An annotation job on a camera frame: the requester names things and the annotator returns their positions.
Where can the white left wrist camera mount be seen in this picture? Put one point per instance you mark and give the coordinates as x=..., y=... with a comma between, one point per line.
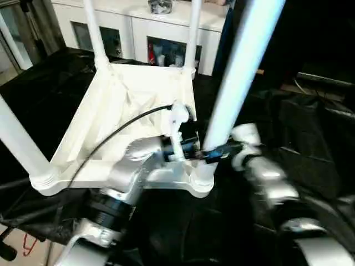
x=178, y=124

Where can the white plastic table leg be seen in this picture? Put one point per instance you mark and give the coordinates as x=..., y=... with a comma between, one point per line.
x=22, y=144
x=97, y=33
x=241, y=72
x=192, y=33

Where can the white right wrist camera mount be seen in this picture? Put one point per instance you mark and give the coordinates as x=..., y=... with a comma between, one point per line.
x=245, y=138

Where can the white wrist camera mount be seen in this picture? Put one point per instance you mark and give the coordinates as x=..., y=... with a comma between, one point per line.
x=178, y=124
x=245, y=138

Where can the red bottle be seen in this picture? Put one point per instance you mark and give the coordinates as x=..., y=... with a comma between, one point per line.
x=152, y=55

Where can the black metal stand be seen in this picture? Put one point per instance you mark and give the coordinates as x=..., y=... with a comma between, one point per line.
x=10, y=246

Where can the white glass-door cabinet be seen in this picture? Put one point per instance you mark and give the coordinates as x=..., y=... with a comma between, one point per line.
x=122, y=25

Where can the black plastic mat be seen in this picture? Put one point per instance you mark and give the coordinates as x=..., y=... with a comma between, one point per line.
x=310, y=127

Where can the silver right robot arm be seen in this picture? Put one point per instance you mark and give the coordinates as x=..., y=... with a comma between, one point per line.
x=277, y=188

